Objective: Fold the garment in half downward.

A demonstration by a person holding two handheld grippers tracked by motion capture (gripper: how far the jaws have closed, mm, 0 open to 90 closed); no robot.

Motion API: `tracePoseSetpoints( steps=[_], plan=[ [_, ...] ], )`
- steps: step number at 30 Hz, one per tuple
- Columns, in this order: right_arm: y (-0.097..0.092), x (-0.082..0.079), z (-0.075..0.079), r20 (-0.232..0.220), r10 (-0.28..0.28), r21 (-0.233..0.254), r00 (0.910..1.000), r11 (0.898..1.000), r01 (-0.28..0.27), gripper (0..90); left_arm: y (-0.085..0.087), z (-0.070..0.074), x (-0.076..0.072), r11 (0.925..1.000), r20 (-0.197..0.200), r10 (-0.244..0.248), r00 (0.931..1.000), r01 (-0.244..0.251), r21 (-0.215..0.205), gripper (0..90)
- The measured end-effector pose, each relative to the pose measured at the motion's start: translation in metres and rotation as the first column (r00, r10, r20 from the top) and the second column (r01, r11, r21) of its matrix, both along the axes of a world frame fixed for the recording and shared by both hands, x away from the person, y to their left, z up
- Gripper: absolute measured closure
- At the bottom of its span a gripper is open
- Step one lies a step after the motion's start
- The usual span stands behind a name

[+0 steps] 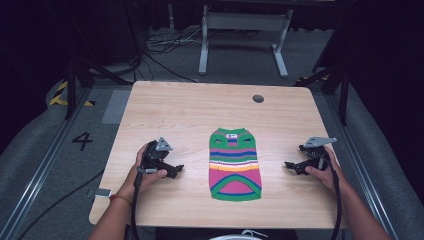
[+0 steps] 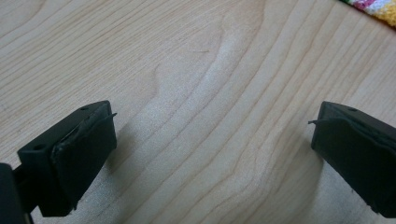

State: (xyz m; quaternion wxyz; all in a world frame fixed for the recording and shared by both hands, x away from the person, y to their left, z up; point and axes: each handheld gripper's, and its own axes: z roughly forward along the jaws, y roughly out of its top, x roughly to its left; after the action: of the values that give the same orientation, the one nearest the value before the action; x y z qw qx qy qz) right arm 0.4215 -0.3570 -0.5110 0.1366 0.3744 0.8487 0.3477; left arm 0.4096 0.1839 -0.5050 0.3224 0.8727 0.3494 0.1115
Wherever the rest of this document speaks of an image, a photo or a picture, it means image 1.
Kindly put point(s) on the yellow black hazard tape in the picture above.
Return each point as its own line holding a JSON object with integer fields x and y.
{"x": 63, "y": 96}

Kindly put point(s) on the striped knitted pet sweater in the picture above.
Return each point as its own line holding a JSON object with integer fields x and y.
{"x": 234, "y": 164}

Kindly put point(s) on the white object at table edge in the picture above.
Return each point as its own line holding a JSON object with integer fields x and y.
{"x": 238, "y": 236}

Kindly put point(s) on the person's right hand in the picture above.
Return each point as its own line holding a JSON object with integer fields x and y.
{"x": 325, "y": 174}

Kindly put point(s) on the person's left hand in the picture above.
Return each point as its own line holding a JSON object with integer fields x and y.
{"x": 145, "y": 176}

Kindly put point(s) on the grey metal table frame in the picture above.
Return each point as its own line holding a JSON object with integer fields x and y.
{"x": 243, "y": 36}

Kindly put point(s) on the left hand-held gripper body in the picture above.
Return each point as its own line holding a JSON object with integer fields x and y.
{"x": 154, "y": 154}

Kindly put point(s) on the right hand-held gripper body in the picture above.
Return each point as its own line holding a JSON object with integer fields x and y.
{"x": 315, "y": 152}

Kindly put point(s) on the black metal stand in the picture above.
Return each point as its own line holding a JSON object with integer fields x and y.
{"x": 333, "y": 83}
{"x": 83, "y": 76}

